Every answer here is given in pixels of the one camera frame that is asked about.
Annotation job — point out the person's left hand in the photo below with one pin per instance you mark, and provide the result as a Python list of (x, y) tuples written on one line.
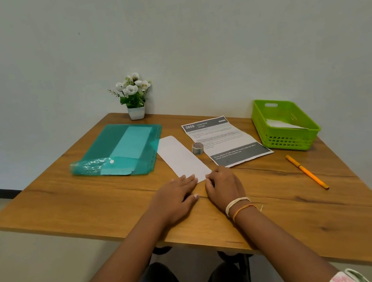
[(169, 202)]

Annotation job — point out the person's right hand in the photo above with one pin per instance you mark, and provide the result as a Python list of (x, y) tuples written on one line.
[(225, 187)]

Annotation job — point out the person's left thumb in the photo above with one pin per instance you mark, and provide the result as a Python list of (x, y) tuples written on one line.
[(192, 198)]

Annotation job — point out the person's right thumb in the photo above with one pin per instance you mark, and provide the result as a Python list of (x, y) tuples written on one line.
[(210, 190)]

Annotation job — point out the white paper sheet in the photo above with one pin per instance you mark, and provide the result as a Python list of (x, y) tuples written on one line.
[(181, 157)]

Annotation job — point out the person's left forearm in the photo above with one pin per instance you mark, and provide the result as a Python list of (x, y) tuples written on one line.
[(131, 258)]

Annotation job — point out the person's right forearm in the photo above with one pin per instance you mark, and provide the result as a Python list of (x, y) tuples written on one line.
[(282, 247)]

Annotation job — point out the small patterned tape roll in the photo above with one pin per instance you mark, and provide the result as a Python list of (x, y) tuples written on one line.
[(197, 148)]

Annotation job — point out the printed paper sheet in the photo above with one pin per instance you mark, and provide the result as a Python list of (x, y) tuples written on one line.
[(228, 139)]

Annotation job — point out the green plastic basket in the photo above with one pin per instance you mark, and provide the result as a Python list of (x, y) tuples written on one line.
[(278, 143)]

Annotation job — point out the white paper slip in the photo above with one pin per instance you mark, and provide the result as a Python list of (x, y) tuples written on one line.
[(282, 124)]

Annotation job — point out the orange pen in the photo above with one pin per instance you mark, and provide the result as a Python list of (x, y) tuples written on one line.
[(306, 172)]

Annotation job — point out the teal plastic folder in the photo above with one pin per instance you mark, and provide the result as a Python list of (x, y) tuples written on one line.
[(102, 149)]

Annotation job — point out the white flower plant in pot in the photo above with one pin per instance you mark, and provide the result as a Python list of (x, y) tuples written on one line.
[(134, 98)]

